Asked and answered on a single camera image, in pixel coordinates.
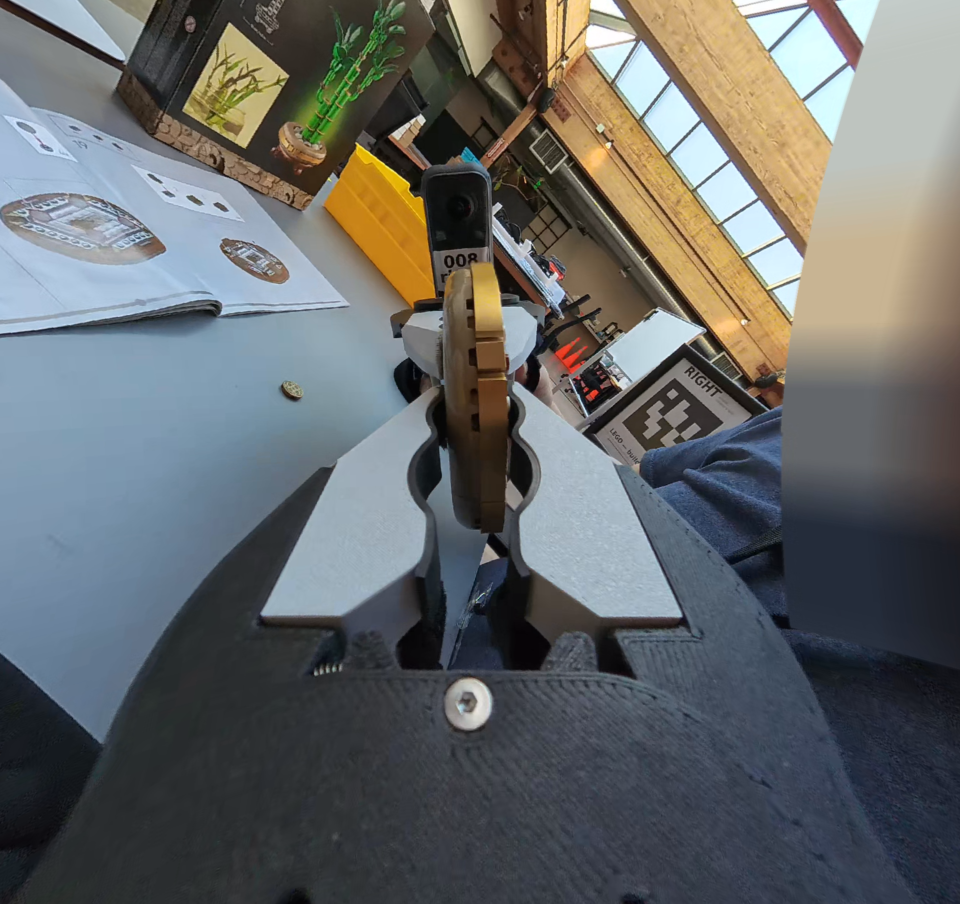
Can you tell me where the wall air vent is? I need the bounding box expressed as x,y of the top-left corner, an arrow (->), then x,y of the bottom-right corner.
528,130 -> 569,174

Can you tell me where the lego instruction booklet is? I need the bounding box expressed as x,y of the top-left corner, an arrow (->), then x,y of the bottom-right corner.
0,79 -> 351,336

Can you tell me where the framed printed tag sign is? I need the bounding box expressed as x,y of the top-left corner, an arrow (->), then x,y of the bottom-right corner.
583,343 -> 768,470

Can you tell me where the black lego set box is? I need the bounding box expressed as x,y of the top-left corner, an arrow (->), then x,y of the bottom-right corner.
116,0 -> 438,212

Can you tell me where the round gold lego base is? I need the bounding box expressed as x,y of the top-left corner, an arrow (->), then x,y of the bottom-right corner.
441,262 -> 516,535

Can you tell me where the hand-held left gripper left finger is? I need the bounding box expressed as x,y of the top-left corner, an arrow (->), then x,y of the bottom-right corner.
259,386 -> 445,636

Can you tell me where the white board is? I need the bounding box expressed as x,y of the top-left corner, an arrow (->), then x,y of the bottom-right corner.
603,307 -> 708,387

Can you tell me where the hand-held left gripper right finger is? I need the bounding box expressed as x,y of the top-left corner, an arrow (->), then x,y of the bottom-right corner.
508,385 -> 687,635

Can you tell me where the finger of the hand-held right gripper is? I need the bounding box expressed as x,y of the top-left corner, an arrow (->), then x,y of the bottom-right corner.
403,304 -> 450,378
501,302 -> 540,381

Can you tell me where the yellow plastic bin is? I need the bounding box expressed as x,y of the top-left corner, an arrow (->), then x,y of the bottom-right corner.
324,143 -> 438,306

